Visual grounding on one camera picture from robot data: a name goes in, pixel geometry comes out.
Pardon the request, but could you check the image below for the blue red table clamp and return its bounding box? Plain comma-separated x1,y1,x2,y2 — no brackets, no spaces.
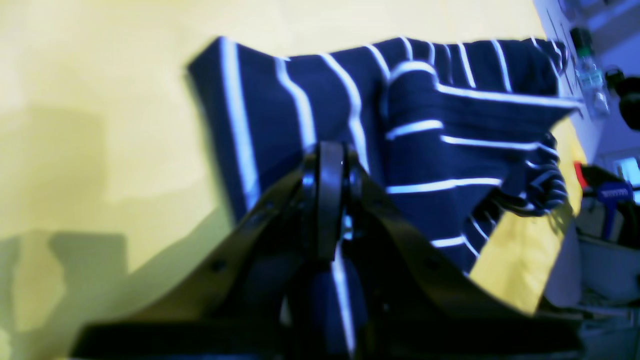
574,161,640,249

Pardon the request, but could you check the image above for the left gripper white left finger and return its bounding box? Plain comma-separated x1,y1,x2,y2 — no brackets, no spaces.
70,142,346,358

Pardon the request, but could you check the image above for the yellow table cloth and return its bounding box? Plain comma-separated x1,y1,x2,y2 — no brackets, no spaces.
0,0,588,360

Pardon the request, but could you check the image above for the clear plastic bottle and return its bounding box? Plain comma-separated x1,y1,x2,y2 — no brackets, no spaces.
570,27,610,120

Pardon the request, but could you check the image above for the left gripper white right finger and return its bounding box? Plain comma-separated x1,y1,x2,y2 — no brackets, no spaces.
345,149,583,358

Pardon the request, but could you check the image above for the navy white striped T-shirt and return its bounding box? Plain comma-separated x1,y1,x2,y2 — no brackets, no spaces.
187,36,579,360

